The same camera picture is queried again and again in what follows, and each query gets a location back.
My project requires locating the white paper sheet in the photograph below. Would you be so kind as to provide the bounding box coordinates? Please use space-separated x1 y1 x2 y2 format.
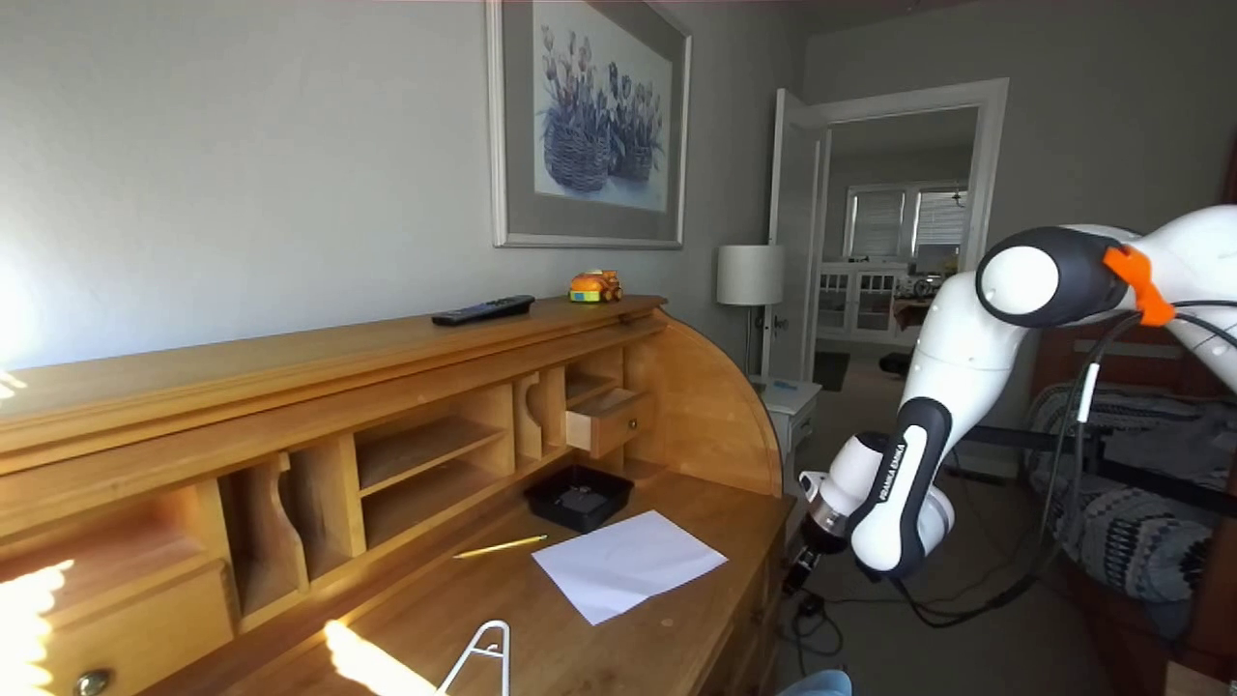
530 508 736 630

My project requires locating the wooden roll-top desk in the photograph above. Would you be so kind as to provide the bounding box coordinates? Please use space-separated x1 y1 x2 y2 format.
0 295 793 696

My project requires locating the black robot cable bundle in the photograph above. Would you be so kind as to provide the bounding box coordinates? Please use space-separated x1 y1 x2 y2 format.
886 303 1237 633

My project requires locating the white door frame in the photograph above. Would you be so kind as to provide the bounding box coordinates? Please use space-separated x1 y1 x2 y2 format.
798 72 1014 282

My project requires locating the light blue cloth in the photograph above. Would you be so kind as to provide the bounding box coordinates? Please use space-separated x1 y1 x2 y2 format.
776 665 860 696

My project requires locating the framed flower picture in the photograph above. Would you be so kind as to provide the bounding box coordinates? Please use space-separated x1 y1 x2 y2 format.
482 0 695 253

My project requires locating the white door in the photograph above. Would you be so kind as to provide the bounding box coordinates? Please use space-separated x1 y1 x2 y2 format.
761 84 834 391

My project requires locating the white railing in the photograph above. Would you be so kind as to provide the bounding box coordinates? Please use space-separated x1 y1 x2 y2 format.
817 260 913 348

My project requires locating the orange clip on arm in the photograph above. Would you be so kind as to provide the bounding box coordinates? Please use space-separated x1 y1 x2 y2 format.
1101 240 1179 334

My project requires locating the white side cabinet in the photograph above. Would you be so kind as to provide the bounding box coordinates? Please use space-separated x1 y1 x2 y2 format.
758 374 824 456

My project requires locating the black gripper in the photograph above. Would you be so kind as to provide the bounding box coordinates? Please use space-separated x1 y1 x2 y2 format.
776 532 834 598

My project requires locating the orange yellow toy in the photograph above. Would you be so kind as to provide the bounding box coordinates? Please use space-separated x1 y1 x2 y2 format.
563 267 625 308

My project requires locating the black floor cable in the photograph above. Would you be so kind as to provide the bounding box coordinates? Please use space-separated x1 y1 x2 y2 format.
768 585 848 665

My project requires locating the white shade floor lamp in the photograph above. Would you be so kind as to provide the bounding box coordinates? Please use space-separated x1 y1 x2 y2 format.
710 240 793 382

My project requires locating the black plastic tray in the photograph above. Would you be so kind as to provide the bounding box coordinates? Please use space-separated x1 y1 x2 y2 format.
522 460 638 538

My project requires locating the patterned grey blanket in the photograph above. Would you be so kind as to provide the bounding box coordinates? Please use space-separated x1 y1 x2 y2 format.
1020 379 1237 611

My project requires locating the small wooden organizer drawer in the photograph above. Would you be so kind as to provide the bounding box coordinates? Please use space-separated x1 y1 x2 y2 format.
42 553 243 696

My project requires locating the yellow pencil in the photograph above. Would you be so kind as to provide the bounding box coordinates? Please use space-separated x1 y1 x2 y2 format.
451 531 552 566

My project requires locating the small drawer with brass knob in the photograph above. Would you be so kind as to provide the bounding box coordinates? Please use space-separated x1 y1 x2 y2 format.
561 382 659 463

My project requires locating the black remote control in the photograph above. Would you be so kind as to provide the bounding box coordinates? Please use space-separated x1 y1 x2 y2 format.
428 289 543 327

